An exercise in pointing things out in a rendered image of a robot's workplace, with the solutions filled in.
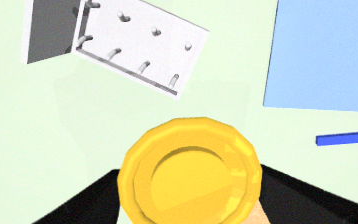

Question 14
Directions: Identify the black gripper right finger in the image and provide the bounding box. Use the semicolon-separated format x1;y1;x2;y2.
258;163;358;224

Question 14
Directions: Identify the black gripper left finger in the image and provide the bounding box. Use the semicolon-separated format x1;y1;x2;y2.
31;169;121;224

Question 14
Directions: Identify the blue flat bar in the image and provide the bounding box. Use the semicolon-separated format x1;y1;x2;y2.
315;132;358;146

